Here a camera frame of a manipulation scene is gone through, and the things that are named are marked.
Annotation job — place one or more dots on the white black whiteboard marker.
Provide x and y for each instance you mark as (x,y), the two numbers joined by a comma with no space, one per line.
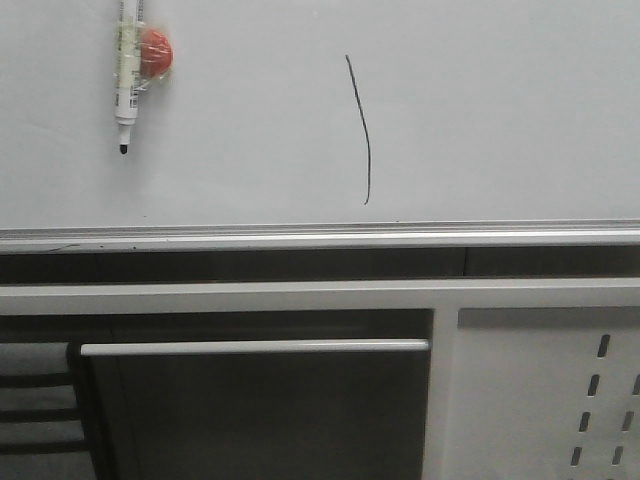
(128,69)

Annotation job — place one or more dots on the red round magnet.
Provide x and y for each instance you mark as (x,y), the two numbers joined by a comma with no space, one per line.
(156,53)

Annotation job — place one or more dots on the white metal whiteboard stand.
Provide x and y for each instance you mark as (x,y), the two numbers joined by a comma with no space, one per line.
(530,378)

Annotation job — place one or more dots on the white whiteboard with aluminium frame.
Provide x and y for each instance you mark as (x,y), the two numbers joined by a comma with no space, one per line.
(324,124)

